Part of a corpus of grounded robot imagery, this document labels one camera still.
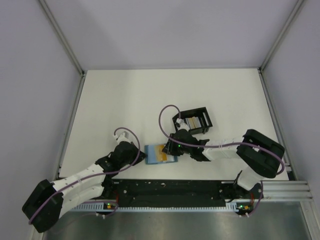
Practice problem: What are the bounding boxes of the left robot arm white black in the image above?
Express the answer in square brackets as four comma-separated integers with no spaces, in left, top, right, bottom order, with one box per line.
[22,141,147,233]

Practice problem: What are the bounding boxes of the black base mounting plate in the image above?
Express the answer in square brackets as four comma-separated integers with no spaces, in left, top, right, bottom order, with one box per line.
[94,179,262,208]

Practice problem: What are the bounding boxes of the aluminium front rail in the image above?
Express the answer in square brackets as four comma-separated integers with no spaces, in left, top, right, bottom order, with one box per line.
[262,180,313,202]

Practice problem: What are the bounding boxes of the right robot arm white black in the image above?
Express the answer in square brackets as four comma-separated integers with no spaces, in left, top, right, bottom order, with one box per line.
[162,129,285,198]

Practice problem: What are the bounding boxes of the blue leather card holder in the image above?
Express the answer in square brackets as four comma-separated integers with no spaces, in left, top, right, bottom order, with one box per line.
[144,144,178,165]

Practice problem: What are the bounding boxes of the black card tray box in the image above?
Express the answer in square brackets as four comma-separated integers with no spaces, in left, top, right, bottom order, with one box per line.
[180,107,213,135]

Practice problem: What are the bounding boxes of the gold credit card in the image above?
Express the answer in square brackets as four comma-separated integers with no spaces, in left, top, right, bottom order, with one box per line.
[154,144,168,162]

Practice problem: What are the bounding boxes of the right aluminium frame post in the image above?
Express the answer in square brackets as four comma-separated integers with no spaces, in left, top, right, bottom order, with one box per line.
[258,0,307,73]

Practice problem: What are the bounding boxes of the left aluminium frame post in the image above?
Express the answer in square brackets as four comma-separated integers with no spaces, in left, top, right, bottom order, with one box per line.
[36,0,85,76]

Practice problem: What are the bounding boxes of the aluminium frame post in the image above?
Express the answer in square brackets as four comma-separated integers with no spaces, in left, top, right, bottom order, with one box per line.
[36,0,85,76]
[258,0,307,73]

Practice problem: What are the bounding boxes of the white slotted cable duct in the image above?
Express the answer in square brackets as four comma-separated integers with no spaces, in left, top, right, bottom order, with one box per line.
[70,202,239,213]

